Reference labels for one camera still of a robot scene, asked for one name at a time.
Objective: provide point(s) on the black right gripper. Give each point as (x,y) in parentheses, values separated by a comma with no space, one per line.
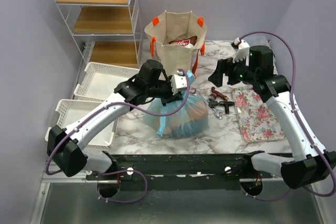
(226,65)

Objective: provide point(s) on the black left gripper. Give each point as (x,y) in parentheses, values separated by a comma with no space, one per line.
(170,97)

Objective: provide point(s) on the blue plastic grocery bag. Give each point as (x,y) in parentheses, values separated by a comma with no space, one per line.
(189,121)

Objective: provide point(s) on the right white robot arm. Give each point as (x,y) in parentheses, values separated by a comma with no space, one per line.
(310,162)

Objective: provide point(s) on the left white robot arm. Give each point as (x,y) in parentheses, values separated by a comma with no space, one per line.
(66,146)

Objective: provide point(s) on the black pipe tee fitting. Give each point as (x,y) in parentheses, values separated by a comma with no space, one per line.
(225,104)

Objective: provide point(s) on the red white snack packet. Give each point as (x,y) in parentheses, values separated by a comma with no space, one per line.
(187,43)

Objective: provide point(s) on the silver open-end wrench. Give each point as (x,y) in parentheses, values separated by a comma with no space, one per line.
(217,113)

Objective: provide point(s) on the beige canvas tote bag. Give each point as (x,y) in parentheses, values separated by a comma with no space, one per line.
(174,26)

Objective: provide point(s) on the white perforated basket rear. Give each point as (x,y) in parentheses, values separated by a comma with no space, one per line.
(100,80)

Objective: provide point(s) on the white perforated basket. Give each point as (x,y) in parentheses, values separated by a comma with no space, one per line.
(68,111)
(100,80)

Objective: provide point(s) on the floral pattern tray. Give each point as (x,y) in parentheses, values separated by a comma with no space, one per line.
(257,122)

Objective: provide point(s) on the white perforated basket front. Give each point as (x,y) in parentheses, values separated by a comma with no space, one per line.
(68,111)

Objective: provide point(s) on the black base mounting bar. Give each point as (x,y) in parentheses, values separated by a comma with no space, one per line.
(177,172)

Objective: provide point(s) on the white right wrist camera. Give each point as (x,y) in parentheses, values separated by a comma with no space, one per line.
(242,50)

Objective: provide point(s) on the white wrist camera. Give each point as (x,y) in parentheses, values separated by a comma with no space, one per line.
(242,50)
(179,82)

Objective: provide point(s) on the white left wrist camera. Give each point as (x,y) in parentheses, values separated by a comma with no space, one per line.
(179,82)

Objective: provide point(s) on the dark red handled tool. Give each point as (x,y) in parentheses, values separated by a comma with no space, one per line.
(217,94)

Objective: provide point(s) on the white wire shelf rack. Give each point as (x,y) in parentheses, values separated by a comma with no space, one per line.
(105,31)

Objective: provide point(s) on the aluminium rail frame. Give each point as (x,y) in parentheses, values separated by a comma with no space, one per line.
(63,199)

